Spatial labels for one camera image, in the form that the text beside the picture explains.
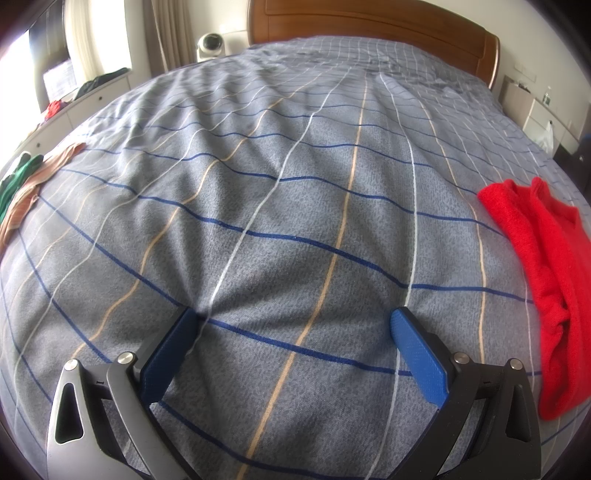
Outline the window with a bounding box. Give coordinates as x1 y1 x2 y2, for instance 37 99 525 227
0 11 78 121

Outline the beige nightstand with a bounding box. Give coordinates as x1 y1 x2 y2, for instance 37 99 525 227
498 75 579 149

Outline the green garment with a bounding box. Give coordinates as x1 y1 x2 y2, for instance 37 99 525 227
0 154 44 223

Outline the white plastic bag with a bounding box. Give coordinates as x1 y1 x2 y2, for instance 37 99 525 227
538 119 556 154

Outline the beige curtain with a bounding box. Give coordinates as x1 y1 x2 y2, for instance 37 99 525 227
151 0 197 73

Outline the white window cabinet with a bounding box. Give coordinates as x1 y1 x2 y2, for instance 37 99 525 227
21 73 134 155

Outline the tan striped garment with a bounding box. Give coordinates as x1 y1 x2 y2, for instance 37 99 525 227
0 142 88 252

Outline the blue plaid bed sheet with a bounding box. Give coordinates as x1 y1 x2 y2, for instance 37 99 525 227
0 34 591 480

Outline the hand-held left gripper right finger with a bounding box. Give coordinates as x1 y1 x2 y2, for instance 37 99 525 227
390 307 542 480

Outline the dark clothes pile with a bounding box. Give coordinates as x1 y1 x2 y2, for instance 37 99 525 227
74 67 131 99

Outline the wooden headboard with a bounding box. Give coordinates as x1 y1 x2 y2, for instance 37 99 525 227
247 0 502 90

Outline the red knit sweater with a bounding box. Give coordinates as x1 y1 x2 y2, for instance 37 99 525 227
477 176 591 422

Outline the black furniture piece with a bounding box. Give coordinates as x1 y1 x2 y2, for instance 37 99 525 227
553 136 591 195

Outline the white round fan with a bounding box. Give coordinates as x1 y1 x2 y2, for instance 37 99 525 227
196 32 228 62

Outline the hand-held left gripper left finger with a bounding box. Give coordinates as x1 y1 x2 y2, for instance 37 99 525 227
46 307 200 480

